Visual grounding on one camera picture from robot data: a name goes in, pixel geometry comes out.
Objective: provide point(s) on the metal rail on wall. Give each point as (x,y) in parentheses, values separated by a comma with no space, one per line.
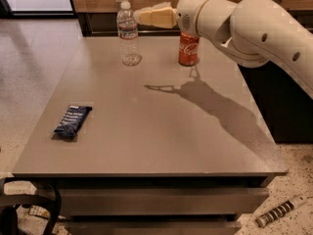
(140,32)

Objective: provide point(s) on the dark blue rxbar wrapper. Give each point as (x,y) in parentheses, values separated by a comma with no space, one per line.
(72,121)

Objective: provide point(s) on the grey table drawer unit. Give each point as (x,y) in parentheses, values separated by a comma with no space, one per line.
(155,206)

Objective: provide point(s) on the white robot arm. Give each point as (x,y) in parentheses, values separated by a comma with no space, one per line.
(251,32)

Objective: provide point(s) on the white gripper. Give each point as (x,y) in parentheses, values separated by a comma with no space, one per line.
(186,13)

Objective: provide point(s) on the orange coca-cola can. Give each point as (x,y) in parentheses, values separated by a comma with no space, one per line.
(188,50)

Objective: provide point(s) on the clear plastic water bottle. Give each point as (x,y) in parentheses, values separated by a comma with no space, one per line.
(128,34)

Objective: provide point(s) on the white striped cylinder on floor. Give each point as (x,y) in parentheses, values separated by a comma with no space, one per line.
(281,210)

